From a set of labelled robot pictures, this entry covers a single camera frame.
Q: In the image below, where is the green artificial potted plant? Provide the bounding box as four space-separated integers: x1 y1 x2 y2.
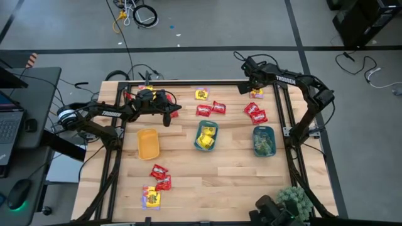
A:
276 186 314 222

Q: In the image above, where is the long black floor cable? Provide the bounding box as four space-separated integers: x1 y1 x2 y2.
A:
105 0 136 81

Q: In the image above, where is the small black desk device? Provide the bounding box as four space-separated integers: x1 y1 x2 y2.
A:
24 118 38 132

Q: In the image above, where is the yellow plastic bin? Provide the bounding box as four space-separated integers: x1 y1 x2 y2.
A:
136 127 160 161

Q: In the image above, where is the black equipment cabinet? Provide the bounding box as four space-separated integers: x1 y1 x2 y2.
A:
326 0 402 50

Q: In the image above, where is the blue plastic bin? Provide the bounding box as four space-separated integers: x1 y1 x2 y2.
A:
253 125 277 158

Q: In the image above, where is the thick black cable loop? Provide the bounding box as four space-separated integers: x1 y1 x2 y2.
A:
104 70 131 82

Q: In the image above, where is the white coiled cable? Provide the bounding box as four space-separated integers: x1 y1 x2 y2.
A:
123 0 160 29

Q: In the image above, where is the grey open laptop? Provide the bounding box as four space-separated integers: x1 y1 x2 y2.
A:
0 90 25 167

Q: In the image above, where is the black coiled cable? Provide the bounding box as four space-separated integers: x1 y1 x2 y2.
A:
132 4 159 29

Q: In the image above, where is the black floor cable with plug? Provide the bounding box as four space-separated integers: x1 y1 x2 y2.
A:
335 51 378 84

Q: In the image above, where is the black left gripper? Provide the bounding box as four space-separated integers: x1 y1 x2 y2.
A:
133 89 182 127

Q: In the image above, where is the black office desk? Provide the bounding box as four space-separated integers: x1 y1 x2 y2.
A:
0 66 63 226

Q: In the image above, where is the white charger cable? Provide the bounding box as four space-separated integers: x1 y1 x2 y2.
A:
366 67 402 90

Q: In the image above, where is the orange black striped marker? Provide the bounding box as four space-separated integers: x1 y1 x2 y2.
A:
25 52 39 68

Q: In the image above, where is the yellow extension cable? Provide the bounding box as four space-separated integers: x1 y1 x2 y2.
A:
112 11 128 35

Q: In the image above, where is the teal plastic bin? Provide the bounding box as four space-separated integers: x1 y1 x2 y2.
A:
193 120 219 152

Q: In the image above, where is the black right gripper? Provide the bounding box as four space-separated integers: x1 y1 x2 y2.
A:
237 55 274 95

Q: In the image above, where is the black computer mouse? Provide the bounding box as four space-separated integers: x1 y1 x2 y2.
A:
6 177 33 210

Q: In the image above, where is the black angled display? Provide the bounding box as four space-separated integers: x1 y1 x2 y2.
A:
0 65 29 90

